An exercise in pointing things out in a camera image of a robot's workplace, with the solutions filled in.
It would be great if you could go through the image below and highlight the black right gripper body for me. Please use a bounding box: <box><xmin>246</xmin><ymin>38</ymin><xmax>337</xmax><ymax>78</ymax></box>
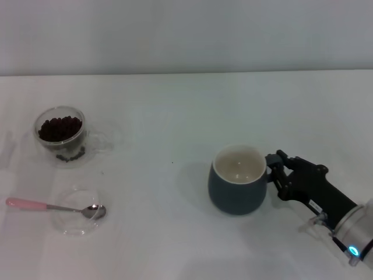
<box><xmin>277</xmin><ymin>156</ymin><xmax>358</xmax><ymax>226</ymax></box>

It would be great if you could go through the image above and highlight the dark blue ceramic mug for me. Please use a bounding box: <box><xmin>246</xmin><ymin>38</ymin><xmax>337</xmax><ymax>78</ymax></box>
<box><xmin>207</xmin><ymin>143</ymin><xmax>283</xmax><ymax>217</ymax></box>

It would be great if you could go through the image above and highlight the double-walled glass cup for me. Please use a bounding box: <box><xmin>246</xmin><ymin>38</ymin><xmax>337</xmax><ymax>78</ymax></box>
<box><xmin>34</xmin><ymin>106</ymin><xmax>114</xmax><ymax>169</ymax></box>

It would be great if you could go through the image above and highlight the dark coffee beans pile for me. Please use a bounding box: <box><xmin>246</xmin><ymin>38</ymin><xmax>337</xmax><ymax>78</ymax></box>
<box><xmin>38</xmin><ymin>115</ymin><xmax>86</xmax><ymax>162</ymax></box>

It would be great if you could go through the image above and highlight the small clear glass dish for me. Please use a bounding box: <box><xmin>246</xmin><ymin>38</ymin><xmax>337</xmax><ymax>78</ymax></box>
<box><xmin>50</xmin><ymin>184</ymin><xmax>107</xmax><ymax>237</ymax></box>

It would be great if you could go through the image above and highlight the pink-handled metal spoon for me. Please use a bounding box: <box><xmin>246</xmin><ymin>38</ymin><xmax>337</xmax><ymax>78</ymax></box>
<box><xmin>5</xmin><ymin>197</ymin><xmax>107</xmax><ymax>221</ymax></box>

